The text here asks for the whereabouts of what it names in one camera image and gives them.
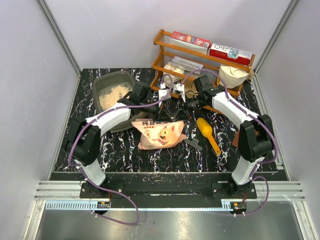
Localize orange wooden shelf rack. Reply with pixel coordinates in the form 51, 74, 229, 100
150, 29, 255, 98

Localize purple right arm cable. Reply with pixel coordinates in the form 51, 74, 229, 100
180, 68, 279, 217

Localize white crumpled bag left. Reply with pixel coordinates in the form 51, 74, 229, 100
163, 62, 184, 87

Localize yellow plastic scoop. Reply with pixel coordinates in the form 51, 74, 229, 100
196, 118, 222, 156

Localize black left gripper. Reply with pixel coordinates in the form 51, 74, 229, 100
140, 97, 173, 123

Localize grey plastic litter box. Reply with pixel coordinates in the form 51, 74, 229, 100
92, 70, 150, 135

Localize red white toothpaste box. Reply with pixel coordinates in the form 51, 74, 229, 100
169, 31, 211, 55

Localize black bag clip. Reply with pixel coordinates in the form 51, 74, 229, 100
184, 138, 203, 151

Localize pink cat litter bag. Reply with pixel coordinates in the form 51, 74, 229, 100
131, 118, 187, 150

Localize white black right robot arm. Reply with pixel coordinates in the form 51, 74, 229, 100
173, 75, 276, 198

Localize brown scouring pad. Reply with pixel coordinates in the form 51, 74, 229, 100
231, 132, 240, 148

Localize silver grey flat box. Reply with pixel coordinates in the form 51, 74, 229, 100
171, 56, 204, 72

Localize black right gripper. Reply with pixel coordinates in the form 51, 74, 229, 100
173, 94, 208, 123

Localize aluminium rail frame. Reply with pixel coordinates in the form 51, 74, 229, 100
24, 159, 320, 240

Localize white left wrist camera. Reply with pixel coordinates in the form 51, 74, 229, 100
158, 83, 171, 101

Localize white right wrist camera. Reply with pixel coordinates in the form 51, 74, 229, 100
172, 83, 186, 102

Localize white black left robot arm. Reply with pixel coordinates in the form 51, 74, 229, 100
65, 83, 173, 198

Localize white paper bag right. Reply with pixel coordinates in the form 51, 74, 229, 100
218, 64, 250, 89

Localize red white blue box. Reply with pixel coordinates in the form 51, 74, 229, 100
209, 43, 253, 66

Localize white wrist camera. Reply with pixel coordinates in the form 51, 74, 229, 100
172, 83, 186, 102
158, 83, 171, 101

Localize beige cat litter pellets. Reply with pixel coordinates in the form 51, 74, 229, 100
99, 83, 133, 111

